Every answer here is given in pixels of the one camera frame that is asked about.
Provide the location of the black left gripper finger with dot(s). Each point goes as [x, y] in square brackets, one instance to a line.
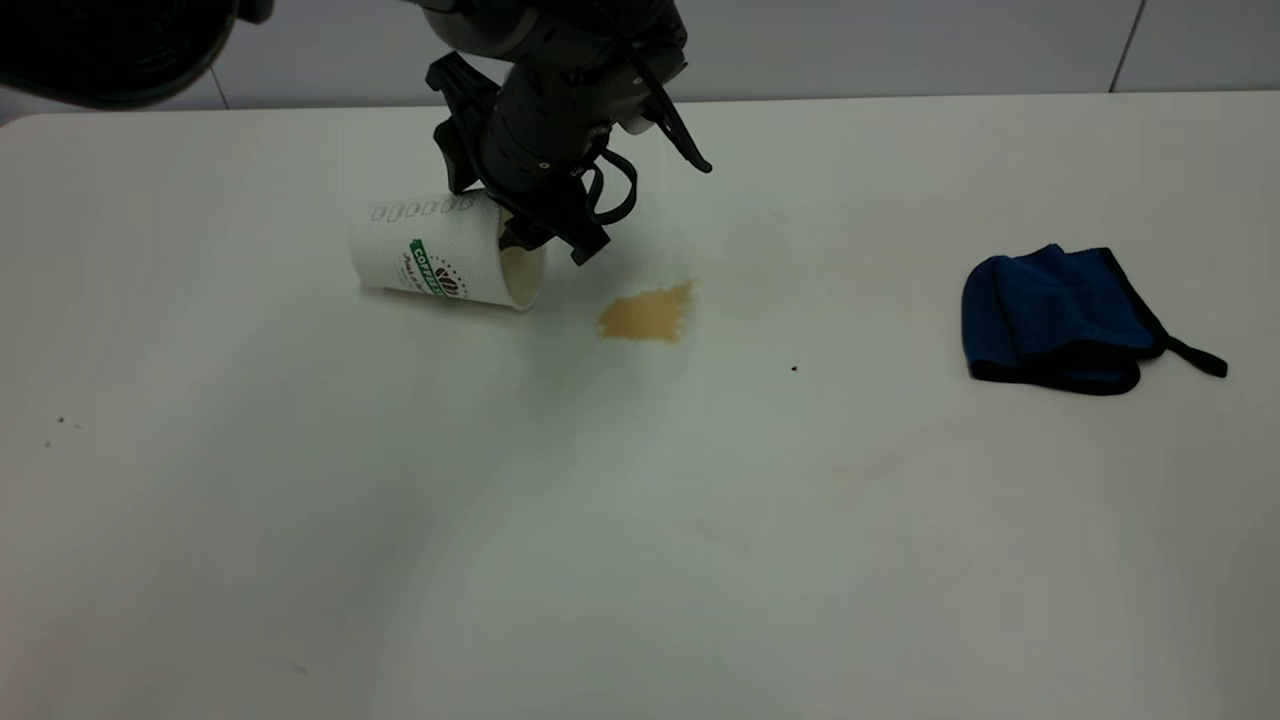
[572, 228]
[458, 120]

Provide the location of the blue cloth with black trim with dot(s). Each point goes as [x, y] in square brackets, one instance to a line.
[1060, 315]

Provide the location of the brown coffee spill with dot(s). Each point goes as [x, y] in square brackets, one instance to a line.
[645, 315]

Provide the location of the white paper coffee cup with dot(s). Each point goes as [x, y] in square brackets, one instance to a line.
[420, 255]

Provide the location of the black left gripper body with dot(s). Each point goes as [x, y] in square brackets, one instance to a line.
[545, 120]

